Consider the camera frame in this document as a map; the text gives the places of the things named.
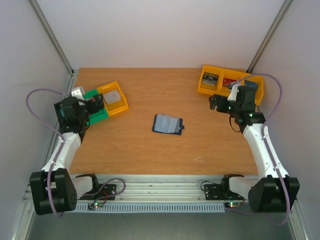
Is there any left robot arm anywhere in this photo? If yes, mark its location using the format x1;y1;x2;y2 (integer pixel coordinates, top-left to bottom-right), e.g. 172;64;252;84
29;93;105;216

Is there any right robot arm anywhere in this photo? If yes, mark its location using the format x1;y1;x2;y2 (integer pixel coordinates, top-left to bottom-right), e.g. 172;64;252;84
209;85;300;214

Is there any white card stack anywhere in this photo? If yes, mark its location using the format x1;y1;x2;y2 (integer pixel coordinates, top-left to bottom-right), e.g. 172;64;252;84
103;89;121;105

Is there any red card stack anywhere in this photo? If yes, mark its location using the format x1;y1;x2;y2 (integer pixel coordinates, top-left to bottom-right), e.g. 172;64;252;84
222;77;236;88

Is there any black card stack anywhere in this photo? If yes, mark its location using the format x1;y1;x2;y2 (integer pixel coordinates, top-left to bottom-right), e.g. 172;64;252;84
201;72;219;87

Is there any blue card stack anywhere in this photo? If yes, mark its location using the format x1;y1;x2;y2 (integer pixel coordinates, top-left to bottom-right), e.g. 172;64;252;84
244;80;259;91

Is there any teal card stack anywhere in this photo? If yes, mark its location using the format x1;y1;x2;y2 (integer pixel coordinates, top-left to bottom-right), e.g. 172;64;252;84
59;108;65;118

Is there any green bin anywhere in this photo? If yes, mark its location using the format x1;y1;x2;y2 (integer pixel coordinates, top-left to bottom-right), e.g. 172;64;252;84
83;88;109;125

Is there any yellow bin far left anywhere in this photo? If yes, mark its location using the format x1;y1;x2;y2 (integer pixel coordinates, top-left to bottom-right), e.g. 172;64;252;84
197;65;223;96

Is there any yellow bin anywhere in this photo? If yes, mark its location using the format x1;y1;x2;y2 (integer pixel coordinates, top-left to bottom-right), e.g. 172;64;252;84
220;68;243;97
243;75;264;106
197;65;223;96
97;81;129;117

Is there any yellow bin left side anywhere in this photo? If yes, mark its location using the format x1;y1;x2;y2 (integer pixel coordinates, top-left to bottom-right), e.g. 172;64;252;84
97;81;129;117

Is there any yellow bin middle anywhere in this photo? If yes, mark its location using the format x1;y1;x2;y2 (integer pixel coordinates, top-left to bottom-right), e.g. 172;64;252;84
220;68;243;97

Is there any yellow bin far right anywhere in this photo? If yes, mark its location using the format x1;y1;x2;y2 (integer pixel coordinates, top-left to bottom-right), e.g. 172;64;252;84
243;75;264;106

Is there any black bin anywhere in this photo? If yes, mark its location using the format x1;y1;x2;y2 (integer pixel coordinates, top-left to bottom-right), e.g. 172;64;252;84
54;101;65;128

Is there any right corner aluminium profile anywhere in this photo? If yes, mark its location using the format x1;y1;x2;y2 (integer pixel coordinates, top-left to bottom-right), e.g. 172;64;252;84
246;0;294;73

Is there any corner aluminium profile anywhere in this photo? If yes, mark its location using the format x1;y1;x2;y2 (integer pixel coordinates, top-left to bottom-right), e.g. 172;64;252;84
246;0;294;73
29;0;76;83

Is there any left corner aluminium profile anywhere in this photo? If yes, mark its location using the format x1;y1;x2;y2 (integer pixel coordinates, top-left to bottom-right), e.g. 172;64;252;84
29;0;76;83

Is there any right controller board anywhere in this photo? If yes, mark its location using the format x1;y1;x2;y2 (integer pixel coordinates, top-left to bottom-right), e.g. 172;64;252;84
224;201;242;209

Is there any controller board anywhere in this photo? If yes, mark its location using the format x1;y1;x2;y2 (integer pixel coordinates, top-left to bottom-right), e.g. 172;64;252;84
224;201;242;209
87;202;104;211

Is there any left controller board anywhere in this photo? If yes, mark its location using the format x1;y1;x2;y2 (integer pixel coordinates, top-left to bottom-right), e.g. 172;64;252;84
87;202;104;211

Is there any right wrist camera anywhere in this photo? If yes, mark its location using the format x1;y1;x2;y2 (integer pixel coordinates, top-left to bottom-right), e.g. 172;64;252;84
227;83;241;102

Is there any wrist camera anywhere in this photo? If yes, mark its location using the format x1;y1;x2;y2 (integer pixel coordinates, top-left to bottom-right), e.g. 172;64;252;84
70;86;85;100
227;83;241;102

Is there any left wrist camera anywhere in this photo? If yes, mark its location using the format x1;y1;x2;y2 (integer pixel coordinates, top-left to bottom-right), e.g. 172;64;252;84
70;86;85;100

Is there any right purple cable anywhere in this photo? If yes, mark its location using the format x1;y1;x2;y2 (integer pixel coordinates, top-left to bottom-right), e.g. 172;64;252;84
231;72;292;225

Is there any purple cable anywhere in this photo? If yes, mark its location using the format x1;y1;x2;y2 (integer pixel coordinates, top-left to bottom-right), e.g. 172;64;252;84
231;72;292;225
25;88;73;217

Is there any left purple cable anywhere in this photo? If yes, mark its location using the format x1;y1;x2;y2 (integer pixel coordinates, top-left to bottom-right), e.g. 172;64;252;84
25;88;73;217

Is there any aluminium rail base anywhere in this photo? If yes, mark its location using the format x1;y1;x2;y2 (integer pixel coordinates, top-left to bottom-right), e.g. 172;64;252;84
22;173;298;204

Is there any grey slotted cable duct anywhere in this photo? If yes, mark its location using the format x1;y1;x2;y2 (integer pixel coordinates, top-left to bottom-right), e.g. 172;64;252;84
74;202;225;214

